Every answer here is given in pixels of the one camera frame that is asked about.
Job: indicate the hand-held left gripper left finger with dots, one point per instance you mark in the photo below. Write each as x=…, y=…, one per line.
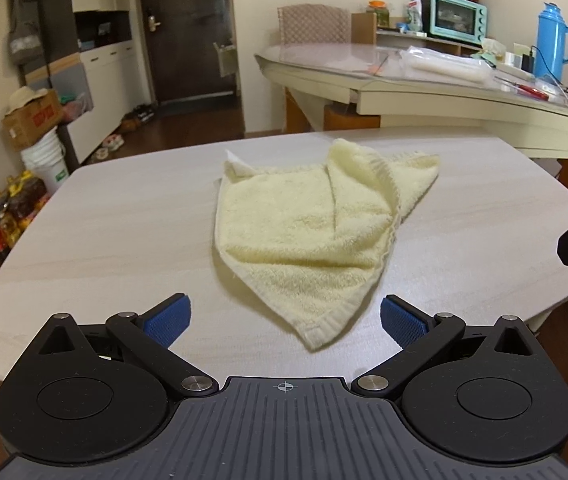
x=169, y=317

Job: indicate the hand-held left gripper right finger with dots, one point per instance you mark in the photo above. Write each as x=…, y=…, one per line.
x=403, y=319

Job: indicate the pale yellow towel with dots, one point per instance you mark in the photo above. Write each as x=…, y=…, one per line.
x=299, y=240

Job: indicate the black charger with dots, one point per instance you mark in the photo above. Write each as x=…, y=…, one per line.
x=528, y=61

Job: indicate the blue thermos jug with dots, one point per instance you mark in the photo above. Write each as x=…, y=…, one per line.
x=551, y=42

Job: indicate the pair of light slippers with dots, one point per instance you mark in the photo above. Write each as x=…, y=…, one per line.
x=112, y=143

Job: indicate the cluster of cooking oil bottles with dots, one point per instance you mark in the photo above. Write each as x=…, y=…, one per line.
x=14, y=210

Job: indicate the white plastic bucket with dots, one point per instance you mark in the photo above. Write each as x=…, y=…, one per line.
x=46, y=162

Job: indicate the pair of dark shoes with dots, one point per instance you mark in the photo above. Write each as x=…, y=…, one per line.
x=138, y=119

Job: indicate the clear plastic bag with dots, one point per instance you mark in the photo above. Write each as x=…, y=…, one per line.
x=446, y=65

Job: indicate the cream dining table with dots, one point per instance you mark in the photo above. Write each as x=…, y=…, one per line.
x=413, y=97

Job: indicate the pink plastic bag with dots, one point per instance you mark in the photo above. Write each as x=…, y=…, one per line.
x=75, y=109

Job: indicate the white cabinet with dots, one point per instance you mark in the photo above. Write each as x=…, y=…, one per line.
x=109, y=90

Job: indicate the mint green toaster oven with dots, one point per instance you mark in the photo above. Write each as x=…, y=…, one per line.
x=456, y=17

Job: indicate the cardboard box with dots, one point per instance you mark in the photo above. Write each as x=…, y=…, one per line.
x=34, y=120

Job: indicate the dark wooden door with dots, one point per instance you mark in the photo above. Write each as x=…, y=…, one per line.
x=186, y=35

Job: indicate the jar with orange lid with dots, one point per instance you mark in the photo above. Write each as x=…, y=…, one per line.
x=378, y=14

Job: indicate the wooden box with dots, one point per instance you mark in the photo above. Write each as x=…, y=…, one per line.
x=362, y=27

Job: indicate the quilted cover chair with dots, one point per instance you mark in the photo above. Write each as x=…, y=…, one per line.
x=314, y=25

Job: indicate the white wall-mounted holder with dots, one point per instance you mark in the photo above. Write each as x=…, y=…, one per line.
x=226, y=59

